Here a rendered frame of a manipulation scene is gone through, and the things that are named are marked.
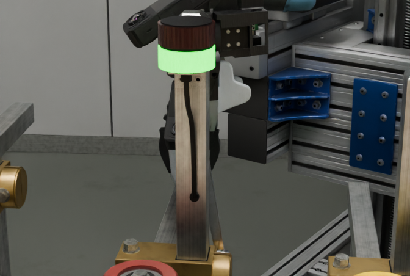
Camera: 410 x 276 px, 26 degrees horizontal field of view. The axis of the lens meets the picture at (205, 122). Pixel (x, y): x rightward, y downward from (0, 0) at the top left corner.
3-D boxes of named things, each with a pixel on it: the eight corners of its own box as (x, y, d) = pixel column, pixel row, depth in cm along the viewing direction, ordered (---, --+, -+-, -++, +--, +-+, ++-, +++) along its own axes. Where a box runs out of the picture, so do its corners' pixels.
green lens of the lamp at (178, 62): (163, 58, 97) (162, 38, 96) (218, 59, 96) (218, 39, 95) (154, 72, 91) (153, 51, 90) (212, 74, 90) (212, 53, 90)
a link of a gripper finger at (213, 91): (221, 103, 104) (219, 29, 101) (209, 104, 103) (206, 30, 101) (212, 91, 108) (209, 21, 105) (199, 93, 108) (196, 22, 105)
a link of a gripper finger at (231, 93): (255, 134, 108) (253, 60, 105) (207, 139, 106) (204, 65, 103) (247, 126, 110) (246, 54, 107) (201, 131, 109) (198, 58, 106)
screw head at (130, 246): (124, 245, 108) (124, 236, 107) (141, 246, 107) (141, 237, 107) (120, 253, 106) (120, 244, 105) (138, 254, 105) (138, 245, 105)
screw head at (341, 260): (332, 261, 105) (332, 251, 105) (349, 261, 105) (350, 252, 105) (332, 268, 103) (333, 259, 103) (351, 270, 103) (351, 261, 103)
